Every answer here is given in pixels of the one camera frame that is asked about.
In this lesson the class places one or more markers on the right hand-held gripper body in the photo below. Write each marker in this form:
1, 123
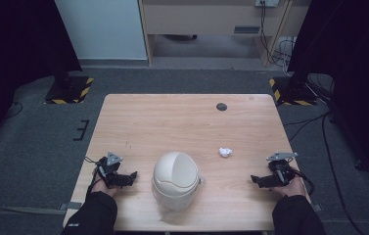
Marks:
281, 171

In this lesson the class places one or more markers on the person's left hand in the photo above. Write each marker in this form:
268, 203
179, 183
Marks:
100, 187

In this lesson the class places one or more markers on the white swing-lid trash can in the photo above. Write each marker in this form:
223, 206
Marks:
175, 179

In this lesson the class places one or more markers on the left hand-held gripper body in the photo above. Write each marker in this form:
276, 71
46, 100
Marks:
108, 169

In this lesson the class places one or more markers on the crumpled white paper ball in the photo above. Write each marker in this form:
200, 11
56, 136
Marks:
225, 152

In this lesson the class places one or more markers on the white cabinet panel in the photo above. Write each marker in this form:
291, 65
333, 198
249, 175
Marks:
100, 29

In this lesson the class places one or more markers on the grey table leg bracket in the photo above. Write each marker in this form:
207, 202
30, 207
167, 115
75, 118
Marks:
71, 206
317, 207

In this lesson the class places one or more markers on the black striped stand base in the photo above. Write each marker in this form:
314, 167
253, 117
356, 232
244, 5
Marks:
291, 93
69, 89

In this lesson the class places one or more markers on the dark round table grommet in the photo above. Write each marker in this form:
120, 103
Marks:
221, 106

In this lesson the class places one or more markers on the grey power strip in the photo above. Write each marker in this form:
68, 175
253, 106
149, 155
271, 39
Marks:
266, 2

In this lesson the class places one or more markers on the black curtain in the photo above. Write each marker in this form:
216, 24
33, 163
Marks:
351, 65
19, 49

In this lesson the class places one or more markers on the person's right hand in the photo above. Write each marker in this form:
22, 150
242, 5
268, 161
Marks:
293, 187

